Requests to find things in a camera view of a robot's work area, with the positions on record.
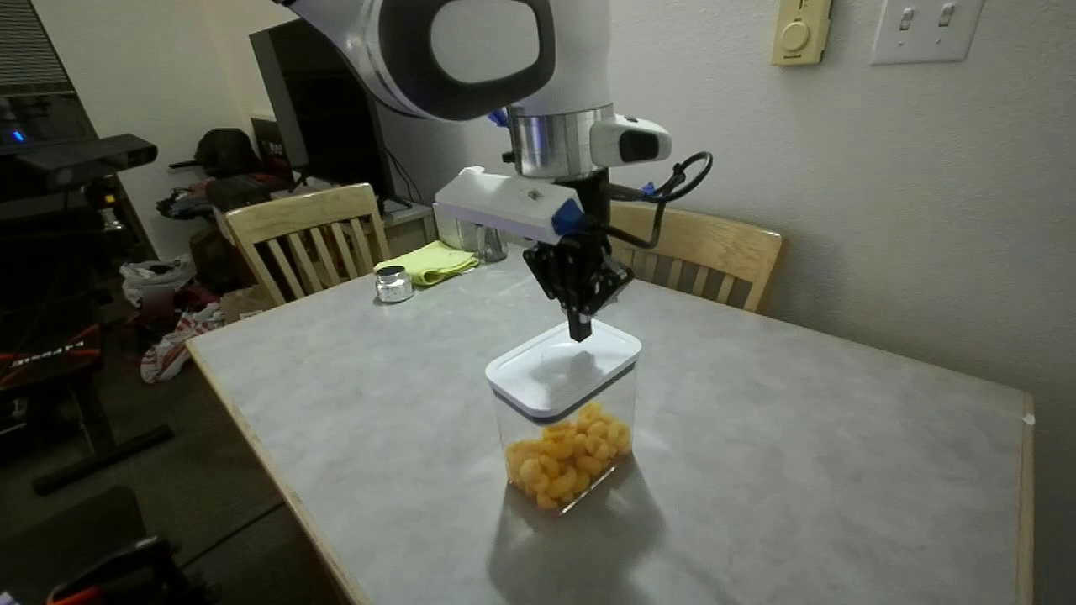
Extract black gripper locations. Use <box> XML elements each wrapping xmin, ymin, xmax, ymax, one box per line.
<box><xmin>523</xmin><ymin>172</ymin><xmax>632</xmax><ymax>344</ymax></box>

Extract white container lid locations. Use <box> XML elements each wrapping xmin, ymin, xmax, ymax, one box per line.
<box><xmin>485</xmin><ymin>320</ymin><xmax>643</xmax><ymax>425</ymax></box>

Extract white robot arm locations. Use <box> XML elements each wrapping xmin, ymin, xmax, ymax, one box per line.
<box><xmin>279</xmin><ymin>0</ymin><xmax>632</xmax><ymax>344</ymax></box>

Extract clear plastic container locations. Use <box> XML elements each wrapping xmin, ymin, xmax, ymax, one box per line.
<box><xmin>487</xmin><ymin>367</ymin><xmax>636</xmax><ymax>515</ymax></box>

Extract yellow snacks in container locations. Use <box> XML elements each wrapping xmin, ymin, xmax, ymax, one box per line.
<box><xmin>503</xmin><ymin>403</ymin><xmax>632</xmax><ymax>510</ymax></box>

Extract green folded cloth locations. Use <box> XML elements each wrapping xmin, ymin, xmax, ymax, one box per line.
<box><xmin>382</xmin><ymin>242</ymin><xmax>478</xmax><ymax>288</ymax></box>

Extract wooden chair at table end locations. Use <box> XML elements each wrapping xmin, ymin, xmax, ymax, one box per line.
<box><xmin>223</xmin><ymin>181</ymin><xmax>391</xmax><ymax>305</ymax></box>

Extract black monitor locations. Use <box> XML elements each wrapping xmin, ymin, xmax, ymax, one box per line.
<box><xmin>250</xmin><ymin>21</ymin><xmax>391</xmax><ymax>195</ymax></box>

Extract wooden chair by wall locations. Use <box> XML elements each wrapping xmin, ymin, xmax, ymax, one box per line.
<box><xmin>610</xmin><ymin>201</ymin><xmax>784</xmax><ymax>313</ymax></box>

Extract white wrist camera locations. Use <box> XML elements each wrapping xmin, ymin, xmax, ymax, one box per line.
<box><xmin>435</xmin><ymin>165</ymin><xmax>584</xmax><ymax>245</ymax></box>

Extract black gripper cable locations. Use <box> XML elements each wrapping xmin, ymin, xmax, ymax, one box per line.
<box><xmin>603</xmin><ymin>149</ymin><xmax>716</xmax><ymax>252</ymax></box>

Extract beige wall thermostat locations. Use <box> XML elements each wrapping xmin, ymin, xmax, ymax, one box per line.
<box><xmin>769</xmin><ymin>0</ymin><xmax>832</xmax><ymax>68</ymax></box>

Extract white light switch plate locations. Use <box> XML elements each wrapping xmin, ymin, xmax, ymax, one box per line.
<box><xmin>872</xmin><ymin>0</ymin><xmax>985</xmax><ymax>68</ymax></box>

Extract black depth camera on stand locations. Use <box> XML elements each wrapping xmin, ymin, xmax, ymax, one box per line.
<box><xmin>0</xmin><ymin>135</ymin><xmax>157</xmax><ymax>195</ymax></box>

